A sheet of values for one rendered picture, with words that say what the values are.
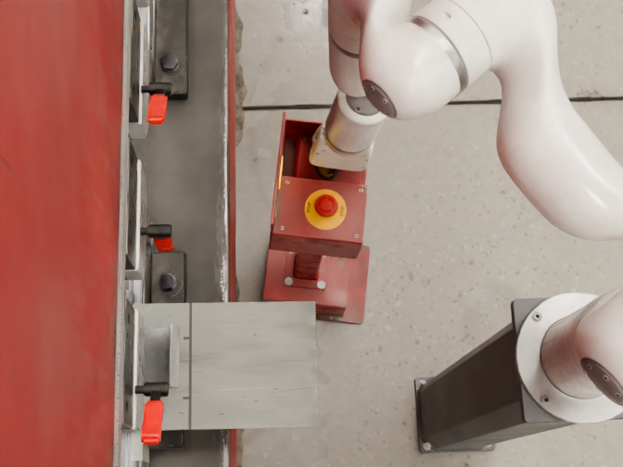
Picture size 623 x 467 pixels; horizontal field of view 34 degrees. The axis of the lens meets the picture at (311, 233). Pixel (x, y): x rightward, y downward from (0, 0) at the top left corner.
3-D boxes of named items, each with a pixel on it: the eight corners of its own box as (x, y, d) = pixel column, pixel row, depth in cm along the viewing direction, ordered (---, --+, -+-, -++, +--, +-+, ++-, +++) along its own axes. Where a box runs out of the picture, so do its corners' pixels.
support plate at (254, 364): (318, 427, 143) (318, 426, 142) (131, 431, 142) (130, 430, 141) (314, 302, 148) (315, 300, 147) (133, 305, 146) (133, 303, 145)
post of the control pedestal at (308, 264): (316, 280, 238) (331, 218, 185) (294, 277, 237) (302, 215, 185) (319, 258, 239) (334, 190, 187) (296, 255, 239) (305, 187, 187)
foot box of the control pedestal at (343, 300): (362, 324, 247) (368, 316, 236) (261, 313, 247) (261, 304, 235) (370, 246, 253) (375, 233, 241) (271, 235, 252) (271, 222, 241)
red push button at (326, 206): (336, 222, 173) (336, 217, 170) (312, 220, 173) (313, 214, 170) (337, 200, 174) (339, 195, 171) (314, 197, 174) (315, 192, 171)
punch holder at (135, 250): (145, 283, 137) (130, 254, 121) (82, 283, 136) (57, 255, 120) (147, 177, 140) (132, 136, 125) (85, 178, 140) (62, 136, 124)
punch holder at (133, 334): (143, 433, 132) (126, 423, 116) (77, 435, 131) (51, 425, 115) (145, 319, 135) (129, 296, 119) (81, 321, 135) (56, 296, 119)
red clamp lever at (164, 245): (176, 253, 140) (171, 235, 131) (146, 254, 140) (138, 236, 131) (177, 241, 141) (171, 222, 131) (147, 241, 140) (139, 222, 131)
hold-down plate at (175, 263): (185, 448, 153) (184, 448, 150) (149, 449, 152) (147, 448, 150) (186, 256, 160) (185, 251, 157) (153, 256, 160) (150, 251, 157)
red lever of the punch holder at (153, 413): (162, 436, 117) (168, 378, 125) (127, 437, 117) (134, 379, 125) (163, 448, 119) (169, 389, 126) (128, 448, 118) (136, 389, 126)
